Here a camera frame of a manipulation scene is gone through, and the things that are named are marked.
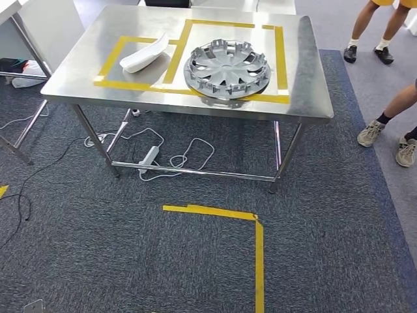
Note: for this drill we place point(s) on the yellow floor tape strip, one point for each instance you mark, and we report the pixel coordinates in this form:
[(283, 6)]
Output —
[(3, 191)]

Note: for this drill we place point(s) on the black bag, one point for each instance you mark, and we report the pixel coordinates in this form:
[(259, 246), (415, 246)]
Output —
[(11, 65)]

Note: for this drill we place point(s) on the white power strip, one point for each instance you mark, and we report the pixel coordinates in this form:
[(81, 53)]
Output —
[(149, 157)]

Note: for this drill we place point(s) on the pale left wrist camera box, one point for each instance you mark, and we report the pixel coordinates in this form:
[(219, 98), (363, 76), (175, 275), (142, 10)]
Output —
[(34, 307)]

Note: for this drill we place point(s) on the yellow floor tape corner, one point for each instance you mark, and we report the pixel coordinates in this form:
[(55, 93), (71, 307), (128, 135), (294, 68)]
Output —
[(259, 268)]

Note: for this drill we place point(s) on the white plastic bag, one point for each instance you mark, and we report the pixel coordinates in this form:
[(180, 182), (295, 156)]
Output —
[(32, 71)]

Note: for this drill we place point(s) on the white cabinet desk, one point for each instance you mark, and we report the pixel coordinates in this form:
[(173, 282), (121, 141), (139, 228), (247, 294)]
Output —
[(52, 30)]

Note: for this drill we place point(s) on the white curved plastic part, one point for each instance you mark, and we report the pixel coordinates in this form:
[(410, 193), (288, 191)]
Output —
[(143, 56)]

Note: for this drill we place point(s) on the person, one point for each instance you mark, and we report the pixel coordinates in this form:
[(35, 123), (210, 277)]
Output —
[(360, 26), (371, 131)]

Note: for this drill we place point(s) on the steel workbench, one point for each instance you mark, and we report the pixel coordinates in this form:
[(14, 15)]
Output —
[(309, 86)]

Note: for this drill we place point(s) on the grey wheel hubcap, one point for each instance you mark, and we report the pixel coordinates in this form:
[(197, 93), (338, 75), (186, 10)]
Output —
[(228, 73)]

